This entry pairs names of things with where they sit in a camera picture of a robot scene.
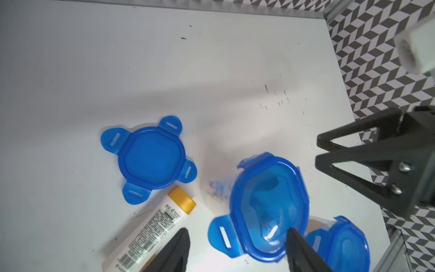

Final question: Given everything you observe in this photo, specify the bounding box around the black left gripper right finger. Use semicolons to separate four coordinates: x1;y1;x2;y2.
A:
285;228;332;272

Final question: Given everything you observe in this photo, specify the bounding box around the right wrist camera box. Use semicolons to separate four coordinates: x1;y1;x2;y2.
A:
394;14;435;77

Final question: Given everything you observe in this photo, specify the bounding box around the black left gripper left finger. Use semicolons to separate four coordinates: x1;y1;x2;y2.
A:
142;228;190;272

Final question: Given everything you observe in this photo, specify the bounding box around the aluminium right corner post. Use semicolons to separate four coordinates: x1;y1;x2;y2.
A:
323;0;355;24

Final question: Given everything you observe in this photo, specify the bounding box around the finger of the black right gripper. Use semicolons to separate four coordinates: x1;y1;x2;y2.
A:
317;108;403;151
314;141;422;218

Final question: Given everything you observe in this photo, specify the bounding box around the blue lid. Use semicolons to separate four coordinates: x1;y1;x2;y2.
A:
208;153;309;262
100;116;197;205
305;215;370;272

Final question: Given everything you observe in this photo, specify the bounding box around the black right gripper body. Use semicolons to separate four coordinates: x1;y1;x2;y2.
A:
390;106;435;217

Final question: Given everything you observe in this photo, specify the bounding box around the tall clear container back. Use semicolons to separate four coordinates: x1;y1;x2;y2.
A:
200;160;242;216

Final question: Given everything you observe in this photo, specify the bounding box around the white tube gold cap back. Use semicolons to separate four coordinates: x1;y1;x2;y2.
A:
102;186;197;272

